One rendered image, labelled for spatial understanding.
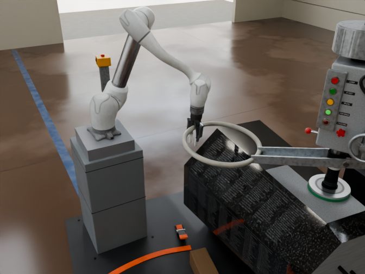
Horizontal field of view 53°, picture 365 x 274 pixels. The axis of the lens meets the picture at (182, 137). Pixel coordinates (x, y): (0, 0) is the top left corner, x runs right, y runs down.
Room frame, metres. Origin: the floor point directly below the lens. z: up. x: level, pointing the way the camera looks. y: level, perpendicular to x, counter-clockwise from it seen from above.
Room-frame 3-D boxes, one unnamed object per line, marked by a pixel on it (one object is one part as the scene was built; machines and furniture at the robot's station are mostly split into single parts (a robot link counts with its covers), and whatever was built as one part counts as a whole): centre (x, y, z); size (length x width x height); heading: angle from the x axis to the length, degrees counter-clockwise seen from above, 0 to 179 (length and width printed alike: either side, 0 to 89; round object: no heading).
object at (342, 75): (1.55, -0.68, 1.42); 0.08 x 0.03 x 0.28; 59
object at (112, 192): (2.21, 0.54, 0.40); 0.50 x 0.50 x 0.80; 28
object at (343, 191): (1.61, -0.79, 0.89); 0.21 x 0.21 x 0.01
